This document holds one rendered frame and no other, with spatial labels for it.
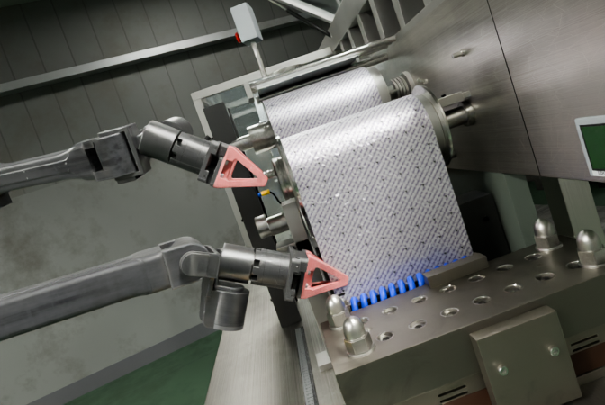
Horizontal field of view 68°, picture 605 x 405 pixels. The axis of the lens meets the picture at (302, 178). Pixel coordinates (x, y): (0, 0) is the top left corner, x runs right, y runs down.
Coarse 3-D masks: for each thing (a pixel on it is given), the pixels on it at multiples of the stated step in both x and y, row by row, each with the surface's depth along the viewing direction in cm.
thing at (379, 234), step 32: (352, 192) 71; (384, 192) 72; (416, 192) 72; (448, 192) 72; (320, 224) 71; (352, 224) 72; (384, 224) 72; (416, 224) 72; (448, 224) 73; (352, 256) 72; (384, 256) 72; (416, 256) 73; (448, 256) 73; (352, 288) 72
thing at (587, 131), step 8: (584, 128) 51; (592, 128) 50; (600, 128) 48; (584, 136) 51; (592, 136) 50; (600, 136) 49; (592, 144) 50; (600, 144) 49; (592, 152) 51; (600, 152) 50; (592, 160) 51; (600, 160) 50; (600, 168) 51
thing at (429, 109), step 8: (416, 96) 76; (424, 104) 74; (432, 112) 73; (432, 120) 72; (440, 128) 72; (440, 136) 73; (440, 144) 73; (280, 152) 73; (288, 176) 72; (296, 200) 73
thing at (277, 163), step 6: (276, 162) 74; (282, 162) 74; (276, 168) 73; (282, 168) 73; (276, 174) 73; (282, 174) 73; (282, 180) 73; (288, 180) 73; (282, 186) 73; (288, 186) 73; (288, 192) 74; (288, 198) 75
